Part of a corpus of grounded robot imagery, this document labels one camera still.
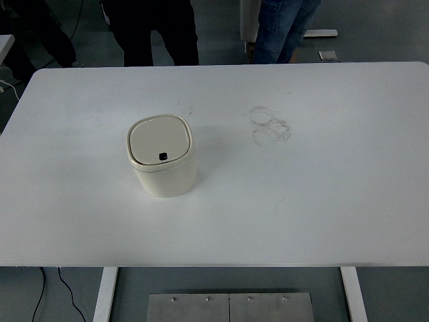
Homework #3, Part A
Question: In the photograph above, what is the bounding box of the cream trash bin with lid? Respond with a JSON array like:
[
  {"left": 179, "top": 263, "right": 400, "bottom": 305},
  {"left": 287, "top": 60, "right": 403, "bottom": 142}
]
[{"left": 126, "top": 113, "right": 198, "bottom": 199}]

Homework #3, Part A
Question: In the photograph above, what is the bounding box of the white foam box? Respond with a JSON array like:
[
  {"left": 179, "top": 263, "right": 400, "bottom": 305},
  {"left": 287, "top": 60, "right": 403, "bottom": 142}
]
[{"left": 239, "top": 0, "right": 265, "bottom": 44}]

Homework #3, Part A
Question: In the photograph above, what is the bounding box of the person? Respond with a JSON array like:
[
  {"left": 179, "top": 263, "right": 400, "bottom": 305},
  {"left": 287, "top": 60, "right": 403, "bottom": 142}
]
[
  {"left": 251, "top": 0, "right": 322, "bottom": 65},
  {"left": 100, "top": 0, "right": 200, "bottom": 67},
  {"left": 0, "top": 0, "right": 85, "bottom": 81}
]

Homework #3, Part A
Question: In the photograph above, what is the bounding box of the grey metal plate with screws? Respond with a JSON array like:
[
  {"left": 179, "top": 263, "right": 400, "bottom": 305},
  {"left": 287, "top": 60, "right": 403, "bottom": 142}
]
[
  {"left": 146, "top": 292, "right": 231, "bottom": 322},
  {"left": 229, "top": 292, "right": 315, "bottom": 322}
]

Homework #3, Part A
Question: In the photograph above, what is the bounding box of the white table foot bar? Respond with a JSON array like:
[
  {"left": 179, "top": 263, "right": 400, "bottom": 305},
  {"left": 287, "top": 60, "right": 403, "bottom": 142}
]
[{"left": 304, "top": 29, "right": 339, "bottom": 38}]

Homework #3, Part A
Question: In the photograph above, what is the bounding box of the white table leg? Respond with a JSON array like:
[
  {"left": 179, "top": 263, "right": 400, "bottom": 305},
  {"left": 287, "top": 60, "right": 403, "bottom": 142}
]
[
  {"left": 341, "top": 267, "right": 369, "bottom": 322},
  {"left": 93, "top": 267, "right": 119, "bottom": 322}
]

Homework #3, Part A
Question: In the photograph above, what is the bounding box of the white side table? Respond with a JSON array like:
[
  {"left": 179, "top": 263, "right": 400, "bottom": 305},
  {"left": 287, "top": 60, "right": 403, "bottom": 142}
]
[{"left": 0, "top": 34, "right": 16, "bottom": 65}]

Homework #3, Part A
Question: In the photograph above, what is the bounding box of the thin black hanging cable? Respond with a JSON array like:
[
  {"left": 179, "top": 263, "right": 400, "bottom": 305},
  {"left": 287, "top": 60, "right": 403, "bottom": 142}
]
[{"left": 69, "top": 0, "right": 84, "bottom": 38}]

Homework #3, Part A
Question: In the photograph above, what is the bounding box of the black floor cable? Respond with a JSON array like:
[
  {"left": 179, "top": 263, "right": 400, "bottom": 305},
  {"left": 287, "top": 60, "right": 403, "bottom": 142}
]
[
  {"left": 32, "top": 267, "right": 46, "bottom": 322},
  {"left": 57, "top": 267, "right": 86, "bottom": 322}
]

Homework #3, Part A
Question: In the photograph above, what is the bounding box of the white cable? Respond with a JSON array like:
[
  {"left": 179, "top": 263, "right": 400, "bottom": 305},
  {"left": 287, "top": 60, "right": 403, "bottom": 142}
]
[{"left": 0, "top": 78, "right": 21, "bottom": 100}]

